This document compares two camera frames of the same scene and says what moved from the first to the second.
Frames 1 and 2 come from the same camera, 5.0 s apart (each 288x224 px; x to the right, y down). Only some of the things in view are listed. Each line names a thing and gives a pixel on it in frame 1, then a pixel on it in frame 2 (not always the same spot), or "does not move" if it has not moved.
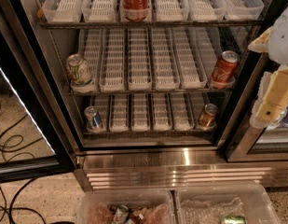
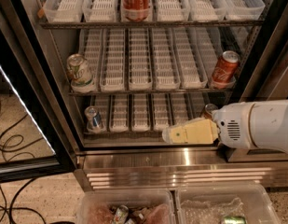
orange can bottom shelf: [208, 116] does not move
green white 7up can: [79, 73] does not move
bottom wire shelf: [149, 133] does not move
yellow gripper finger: [278, 96] -> [197, 132]
